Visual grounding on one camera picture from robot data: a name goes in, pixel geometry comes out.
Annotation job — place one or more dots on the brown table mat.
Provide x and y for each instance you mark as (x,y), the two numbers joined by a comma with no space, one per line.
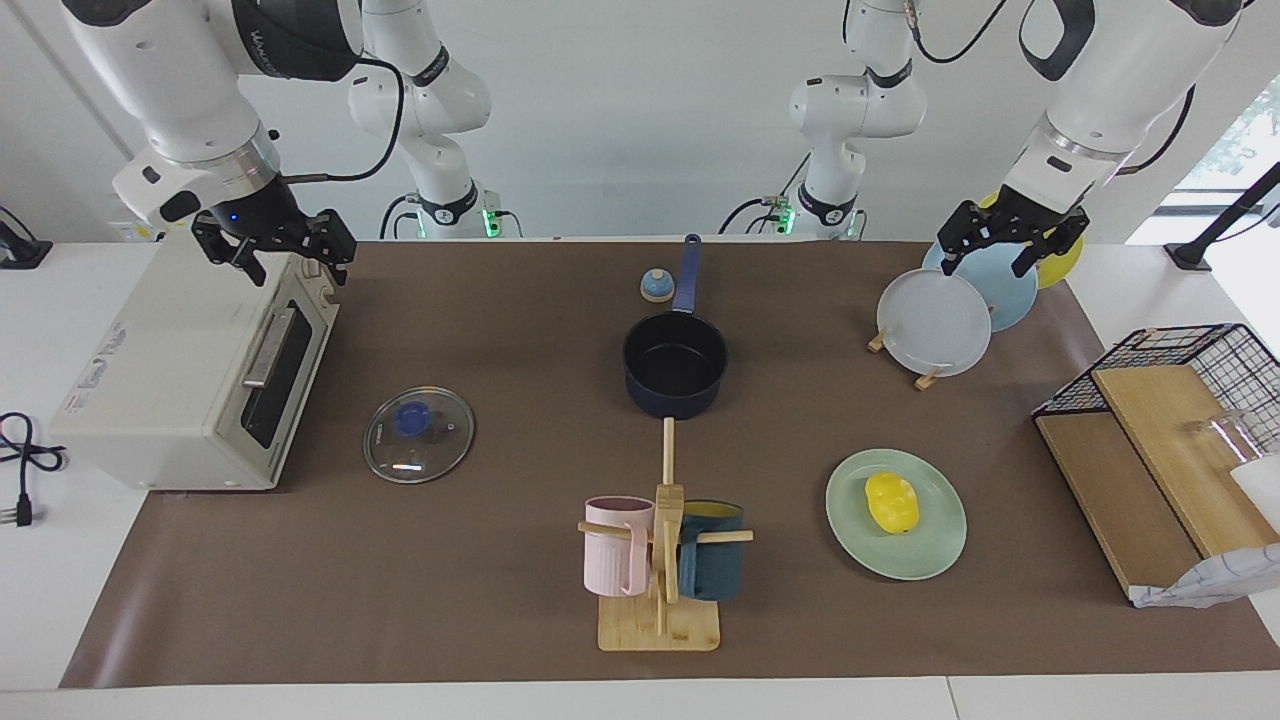
(450,560)

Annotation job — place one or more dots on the glass lid with blue knob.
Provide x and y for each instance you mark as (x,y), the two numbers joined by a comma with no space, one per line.
(420,435)

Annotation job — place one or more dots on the yellow plate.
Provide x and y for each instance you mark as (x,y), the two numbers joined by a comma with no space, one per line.
(1064,268)

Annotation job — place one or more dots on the cream toaster oven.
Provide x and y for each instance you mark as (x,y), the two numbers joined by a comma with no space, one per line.
(170,350)

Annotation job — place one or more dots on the pale grey plate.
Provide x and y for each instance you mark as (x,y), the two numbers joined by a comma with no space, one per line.
(935,325)

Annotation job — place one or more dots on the black desk clamp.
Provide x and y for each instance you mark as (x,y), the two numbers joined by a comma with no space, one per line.
(25,255)

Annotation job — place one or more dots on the clear glass cup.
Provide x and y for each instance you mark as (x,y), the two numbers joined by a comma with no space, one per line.
(1235,435)

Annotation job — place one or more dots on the dark teal mug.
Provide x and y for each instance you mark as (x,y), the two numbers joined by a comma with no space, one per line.
(715,570)

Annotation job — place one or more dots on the small blue and tan bell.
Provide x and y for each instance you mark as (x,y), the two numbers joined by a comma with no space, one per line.
(657,288)

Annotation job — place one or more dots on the yellow potato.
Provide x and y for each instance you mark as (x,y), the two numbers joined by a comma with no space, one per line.
(892,503)

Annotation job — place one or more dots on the black stand with pole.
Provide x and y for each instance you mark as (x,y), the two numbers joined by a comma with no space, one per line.
(1190,255)

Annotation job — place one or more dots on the wooden mug rack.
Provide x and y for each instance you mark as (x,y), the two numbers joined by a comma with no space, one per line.
(660,628)

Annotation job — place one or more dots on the dark blue saucepan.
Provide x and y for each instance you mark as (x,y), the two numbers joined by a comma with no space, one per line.
(675,400)

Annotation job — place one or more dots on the light wooden board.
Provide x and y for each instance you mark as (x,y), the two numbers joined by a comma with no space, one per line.
(1170,440)

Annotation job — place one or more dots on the white power socket strip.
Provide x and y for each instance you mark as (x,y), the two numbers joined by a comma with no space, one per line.
(130,232)

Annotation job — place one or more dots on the wooden plate rack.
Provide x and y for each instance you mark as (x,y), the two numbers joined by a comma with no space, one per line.
(928,380)

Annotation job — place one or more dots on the white checked cloth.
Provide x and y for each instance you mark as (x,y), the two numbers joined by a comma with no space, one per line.
(1220,580)

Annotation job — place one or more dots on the brown wooden board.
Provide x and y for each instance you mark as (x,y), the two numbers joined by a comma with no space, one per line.
(1110,500)

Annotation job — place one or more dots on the light blue plate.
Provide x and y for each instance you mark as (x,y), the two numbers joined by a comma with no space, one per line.
(1005,295)

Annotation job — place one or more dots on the pink ribbed mug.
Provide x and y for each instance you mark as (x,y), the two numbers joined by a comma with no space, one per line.
(610,560)

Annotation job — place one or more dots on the mint green plate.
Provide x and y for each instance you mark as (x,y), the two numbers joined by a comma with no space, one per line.
(920,555)

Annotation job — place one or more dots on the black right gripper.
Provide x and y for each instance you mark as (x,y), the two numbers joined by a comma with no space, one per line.
(270,220)

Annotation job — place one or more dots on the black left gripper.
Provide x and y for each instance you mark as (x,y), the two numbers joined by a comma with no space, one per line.
(1010,222)

